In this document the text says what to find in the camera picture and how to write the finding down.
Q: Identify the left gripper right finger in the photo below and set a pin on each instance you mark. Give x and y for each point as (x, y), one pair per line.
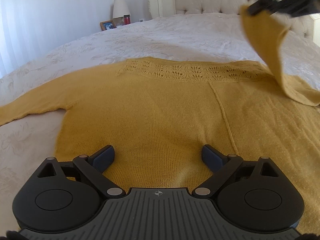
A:
(218, 163)

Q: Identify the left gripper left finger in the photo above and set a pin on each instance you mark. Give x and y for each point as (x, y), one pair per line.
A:
(95, 164)

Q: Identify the yellow knitted sweater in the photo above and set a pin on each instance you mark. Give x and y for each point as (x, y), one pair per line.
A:
(160, 119)

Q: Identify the white floral bedspread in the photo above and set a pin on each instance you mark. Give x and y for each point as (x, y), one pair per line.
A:
(150, 40)

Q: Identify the white bedside lamp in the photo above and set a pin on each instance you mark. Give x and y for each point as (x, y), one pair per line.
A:
(120, 9)

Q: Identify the wooden picture frame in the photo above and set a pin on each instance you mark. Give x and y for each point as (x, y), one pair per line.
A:
(107, 25)

